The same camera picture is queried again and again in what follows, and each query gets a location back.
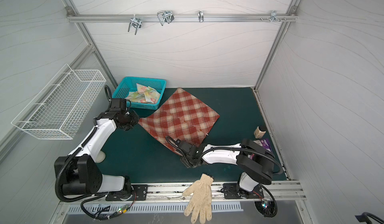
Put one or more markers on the small metal clip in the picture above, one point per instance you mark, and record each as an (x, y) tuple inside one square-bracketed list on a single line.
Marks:
[(201, 16)]

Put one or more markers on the metal double hook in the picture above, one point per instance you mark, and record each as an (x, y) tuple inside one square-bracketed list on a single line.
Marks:
[(165, 16)]

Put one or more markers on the horizontal aluminium rail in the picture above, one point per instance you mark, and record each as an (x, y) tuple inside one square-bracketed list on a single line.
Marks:
[(179, 18)]

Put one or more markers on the black mounting plate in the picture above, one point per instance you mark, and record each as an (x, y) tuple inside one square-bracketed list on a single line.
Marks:
[(233, 191), (135, 192)]

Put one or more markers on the floral skirt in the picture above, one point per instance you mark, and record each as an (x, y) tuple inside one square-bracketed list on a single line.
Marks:
[(144, 95)]

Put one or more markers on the white wire wall basket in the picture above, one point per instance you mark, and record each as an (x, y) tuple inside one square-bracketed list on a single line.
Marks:
[(58, 110)]

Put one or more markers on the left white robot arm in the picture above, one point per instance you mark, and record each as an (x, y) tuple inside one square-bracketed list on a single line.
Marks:
[(77, 174)]

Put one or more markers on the red plaid skirt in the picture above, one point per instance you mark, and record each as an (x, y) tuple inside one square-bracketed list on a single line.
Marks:
[(182, 116)]

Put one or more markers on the metal bracket with screws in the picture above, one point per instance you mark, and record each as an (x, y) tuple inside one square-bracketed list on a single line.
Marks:
[(273, 18)]

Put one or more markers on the purple snack packet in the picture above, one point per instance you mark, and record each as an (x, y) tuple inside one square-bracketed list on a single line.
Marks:
[(265, 143)]

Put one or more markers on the beige bottle left side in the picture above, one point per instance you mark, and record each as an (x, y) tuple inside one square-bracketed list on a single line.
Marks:
[(100, 157)]

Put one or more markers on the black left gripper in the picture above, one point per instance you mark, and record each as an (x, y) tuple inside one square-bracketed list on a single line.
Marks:
[(135, 118)]

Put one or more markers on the metal U-bolt hook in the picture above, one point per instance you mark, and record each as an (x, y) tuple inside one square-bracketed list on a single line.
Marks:
[(135, 24)]

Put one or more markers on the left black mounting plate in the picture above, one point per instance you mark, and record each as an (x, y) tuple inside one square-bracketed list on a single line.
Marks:
[(135, 192)]

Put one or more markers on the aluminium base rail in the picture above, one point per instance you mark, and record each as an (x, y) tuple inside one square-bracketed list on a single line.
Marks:
[(172, 192)]

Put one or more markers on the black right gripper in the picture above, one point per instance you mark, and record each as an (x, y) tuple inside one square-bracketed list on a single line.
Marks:
[(184, 147)]

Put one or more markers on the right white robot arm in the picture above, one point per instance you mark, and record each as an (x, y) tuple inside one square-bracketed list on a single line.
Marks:
[(258, 164)]

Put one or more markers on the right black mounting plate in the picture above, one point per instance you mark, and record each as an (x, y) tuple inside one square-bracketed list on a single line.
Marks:
[(233, 191)]

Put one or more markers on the white ventilation grille strip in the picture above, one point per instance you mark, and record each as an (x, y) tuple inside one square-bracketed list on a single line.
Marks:
[(148, 208)]

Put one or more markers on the beige knitted glove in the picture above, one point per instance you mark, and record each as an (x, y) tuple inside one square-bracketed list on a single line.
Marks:
[(200, 204)]

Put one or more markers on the teal plastic basket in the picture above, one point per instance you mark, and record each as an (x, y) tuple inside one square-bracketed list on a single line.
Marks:
[(128, 84)]

